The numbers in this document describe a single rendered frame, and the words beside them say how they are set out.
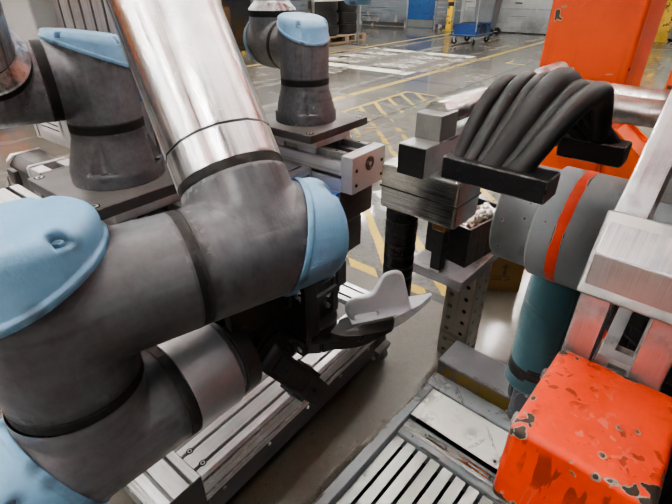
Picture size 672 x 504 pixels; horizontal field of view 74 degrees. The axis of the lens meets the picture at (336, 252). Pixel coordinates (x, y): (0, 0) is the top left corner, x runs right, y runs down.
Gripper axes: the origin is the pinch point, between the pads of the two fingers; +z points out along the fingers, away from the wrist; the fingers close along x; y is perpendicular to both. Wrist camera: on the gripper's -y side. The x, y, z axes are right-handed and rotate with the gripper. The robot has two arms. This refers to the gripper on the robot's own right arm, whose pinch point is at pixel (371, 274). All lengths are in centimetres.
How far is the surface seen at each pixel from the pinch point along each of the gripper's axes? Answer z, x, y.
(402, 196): 2.5, -1.6, 8.9
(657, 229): -3.4, -23.3, 14.7
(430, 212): 2.5, -5.0, 8.2
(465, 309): 78, 20, -60
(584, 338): -5.1, -21.8, 6.5
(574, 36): 65, 3, 20
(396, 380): 58, 30, -83
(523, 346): 30.1, -10.4, -25.1
